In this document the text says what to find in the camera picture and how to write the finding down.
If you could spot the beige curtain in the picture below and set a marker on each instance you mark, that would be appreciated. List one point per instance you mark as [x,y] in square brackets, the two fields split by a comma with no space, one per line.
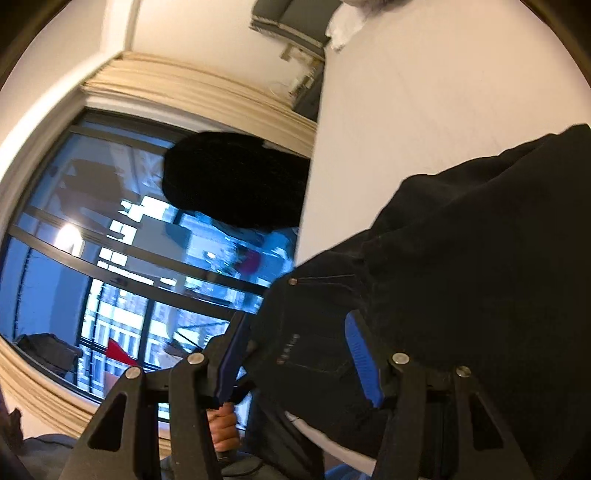
[196,91]

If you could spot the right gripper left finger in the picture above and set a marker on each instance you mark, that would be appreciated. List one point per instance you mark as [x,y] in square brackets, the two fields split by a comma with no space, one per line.
[121,439]

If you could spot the person's left hand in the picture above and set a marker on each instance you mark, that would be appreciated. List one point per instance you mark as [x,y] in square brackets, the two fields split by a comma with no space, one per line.
[223,425]

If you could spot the large window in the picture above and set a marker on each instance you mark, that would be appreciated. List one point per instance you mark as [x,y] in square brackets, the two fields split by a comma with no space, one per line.
[100,265]

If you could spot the black pants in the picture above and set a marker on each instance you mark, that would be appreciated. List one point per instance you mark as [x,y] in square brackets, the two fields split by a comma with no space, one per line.
[484,265]

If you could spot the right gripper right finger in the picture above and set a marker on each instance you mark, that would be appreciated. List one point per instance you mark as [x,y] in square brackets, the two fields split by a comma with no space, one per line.
[441,424]

